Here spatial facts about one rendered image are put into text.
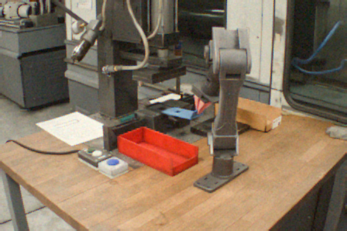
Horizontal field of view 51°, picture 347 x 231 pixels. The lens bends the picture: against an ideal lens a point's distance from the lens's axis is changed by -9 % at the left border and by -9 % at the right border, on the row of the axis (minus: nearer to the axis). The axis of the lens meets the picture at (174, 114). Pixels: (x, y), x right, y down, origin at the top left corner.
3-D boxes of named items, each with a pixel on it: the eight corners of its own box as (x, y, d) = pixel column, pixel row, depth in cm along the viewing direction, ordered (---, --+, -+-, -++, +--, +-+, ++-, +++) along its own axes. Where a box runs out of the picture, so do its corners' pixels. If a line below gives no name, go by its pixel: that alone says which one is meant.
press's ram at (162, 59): (153, 93, 137) (152, 7, 127) (107, 80, 154) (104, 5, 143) (188, 82, 150) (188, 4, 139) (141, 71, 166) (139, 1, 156)
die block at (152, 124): (153, 139, 144) (153, 119, 142) (135, 132, 150) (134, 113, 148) (190, 124, 158) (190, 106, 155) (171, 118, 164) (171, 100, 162)
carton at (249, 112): (265, 135, 149) (266, 115, 147) (214, 119, 165) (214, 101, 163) (280, 125, 158) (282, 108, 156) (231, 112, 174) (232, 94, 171)
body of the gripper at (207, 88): (202, 84, 138) (210, 67, 133) (223, 101, 133) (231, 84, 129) (190, 87, 133) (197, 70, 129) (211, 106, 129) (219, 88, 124)
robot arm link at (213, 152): (207, 130, 117) (208, 137, 111) (236, 129, 117) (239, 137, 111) (206, 149, 119) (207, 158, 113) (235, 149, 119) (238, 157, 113)
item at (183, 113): (194, 120, 135) (193, 112, 134) (161, 112, 145) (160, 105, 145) (206, 115, 140) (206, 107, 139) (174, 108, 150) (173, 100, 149)
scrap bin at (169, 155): (172, 177, 118) (172, 159, 116) (118, 152, 134) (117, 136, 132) (198, 163, 126) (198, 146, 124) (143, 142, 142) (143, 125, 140)
